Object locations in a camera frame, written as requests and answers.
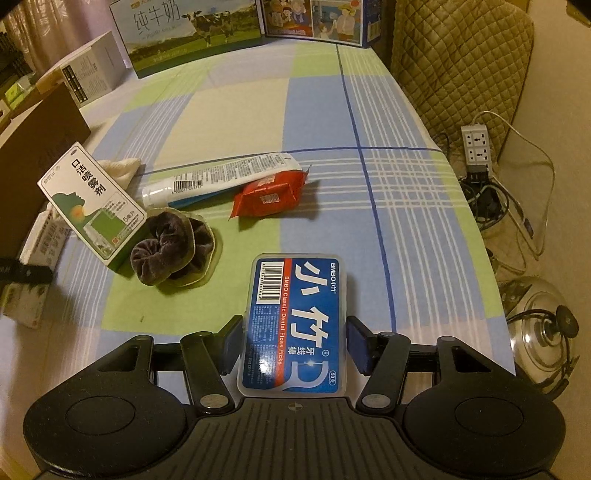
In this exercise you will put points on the green and white spray box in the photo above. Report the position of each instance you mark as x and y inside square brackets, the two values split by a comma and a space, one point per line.
[87, 198]

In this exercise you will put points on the blue label dental floss box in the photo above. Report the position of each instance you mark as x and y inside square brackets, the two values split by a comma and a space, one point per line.
[295, 323]

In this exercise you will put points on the brown cardboard box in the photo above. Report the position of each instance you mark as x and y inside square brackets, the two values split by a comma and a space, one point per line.
[27, 152]

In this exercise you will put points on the small green box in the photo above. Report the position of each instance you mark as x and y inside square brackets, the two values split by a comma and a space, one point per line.
[16, 97]

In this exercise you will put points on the pink curtain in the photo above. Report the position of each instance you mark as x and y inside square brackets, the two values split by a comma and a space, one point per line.
[46, 23]

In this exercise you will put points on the glass pot lid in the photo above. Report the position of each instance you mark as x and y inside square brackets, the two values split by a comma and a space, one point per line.
[540, 332]

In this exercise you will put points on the white folded cloth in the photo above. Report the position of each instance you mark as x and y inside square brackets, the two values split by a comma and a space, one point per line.
[121, 170]

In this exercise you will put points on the red snack packet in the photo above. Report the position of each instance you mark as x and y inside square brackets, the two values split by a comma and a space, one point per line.
[268, 194]

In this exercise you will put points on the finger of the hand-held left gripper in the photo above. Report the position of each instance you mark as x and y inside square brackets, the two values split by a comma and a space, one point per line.
[27, 272]

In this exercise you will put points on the dark velvet hair scrunchie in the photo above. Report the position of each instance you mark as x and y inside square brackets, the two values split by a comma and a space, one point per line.
[157, 263]

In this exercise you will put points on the blue box with cartoon print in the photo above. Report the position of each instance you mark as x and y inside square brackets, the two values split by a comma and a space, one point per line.
[323, 21]

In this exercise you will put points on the white power strip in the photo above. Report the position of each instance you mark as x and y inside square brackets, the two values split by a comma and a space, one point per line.
[475, 143]

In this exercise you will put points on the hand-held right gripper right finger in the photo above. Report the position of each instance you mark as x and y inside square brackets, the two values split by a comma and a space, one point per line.
[358, 344]

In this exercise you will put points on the white carton box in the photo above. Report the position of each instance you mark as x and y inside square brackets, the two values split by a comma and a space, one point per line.
[99, 60]

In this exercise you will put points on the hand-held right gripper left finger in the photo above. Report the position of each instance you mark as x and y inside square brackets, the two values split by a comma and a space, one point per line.
[231, 344]

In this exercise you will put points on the white and green medicine box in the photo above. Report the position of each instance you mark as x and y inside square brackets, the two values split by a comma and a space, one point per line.
[23, 304]
[41, 244]

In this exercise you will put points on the milk carton with cow print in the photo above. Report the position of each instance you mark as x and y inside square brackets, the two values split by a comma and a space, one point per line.
[184, 37]

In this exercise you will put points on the beige quilted sofa cover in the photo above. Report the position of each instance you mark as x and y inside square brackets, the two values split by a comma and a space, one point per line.
[461, 60]

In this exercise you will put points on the white toothpaste tube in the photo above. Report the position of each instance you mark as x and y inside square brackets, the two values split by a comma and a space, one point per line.
[217, 177]

